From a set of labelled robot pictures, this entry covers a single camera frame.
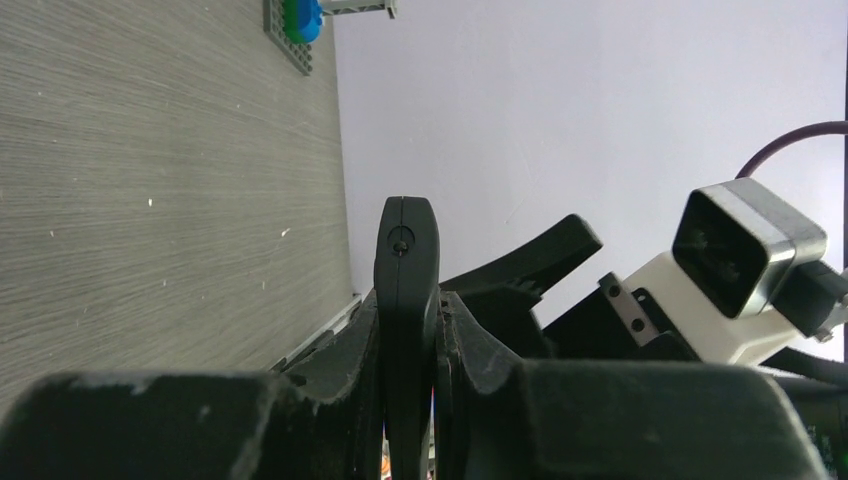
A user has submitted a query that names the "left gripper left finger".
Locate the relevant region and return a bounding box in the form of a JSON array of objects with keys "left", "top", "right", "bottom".
[{"left": 268, "top": 291, "right": 383, "bottom": 479}]

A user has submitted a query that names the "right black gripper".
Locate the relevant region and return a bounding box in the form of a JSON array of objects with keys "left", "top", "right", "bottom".
[{"left": 440, "top": 214, "right": 699, "bottom": 361}]

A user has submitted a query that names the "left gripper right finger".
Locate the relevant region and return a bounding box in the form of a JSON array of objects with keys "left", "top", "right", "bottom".
[{"left": 434, "top": 292, "right": 530, "bottom": 479}]

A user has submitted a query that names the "black bar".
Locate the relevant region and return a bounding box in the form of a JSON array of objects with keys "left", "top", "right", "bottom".
[{"left": 374, "top": 196, "right": 440, "bottom": 479}]

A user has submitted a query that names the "grey lego baseplate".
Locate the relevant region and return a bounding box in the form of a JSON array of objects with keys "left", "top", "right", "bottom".
[{"left": 262, "top": 0, "right": 313, "bottom": 76}]

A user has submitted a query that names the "grey lego tower piece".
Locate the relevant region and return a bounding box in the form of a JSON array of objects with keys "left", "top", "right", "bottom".
[{"left": 320, "top": 0, "right": 398, "bottom": 19}]

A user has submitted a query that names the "blue lego brick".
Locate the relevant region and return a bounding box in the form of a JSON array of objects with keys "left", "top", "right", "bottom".
[{"left": 282, "top": 0, "right": 323, "bottom": 44}]

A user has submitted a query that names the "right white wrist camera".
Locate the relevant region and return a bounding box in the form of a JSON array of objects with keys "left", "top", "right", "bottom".
[{"left": 625, "top": 178, "right": 847, "bottom": 366}]

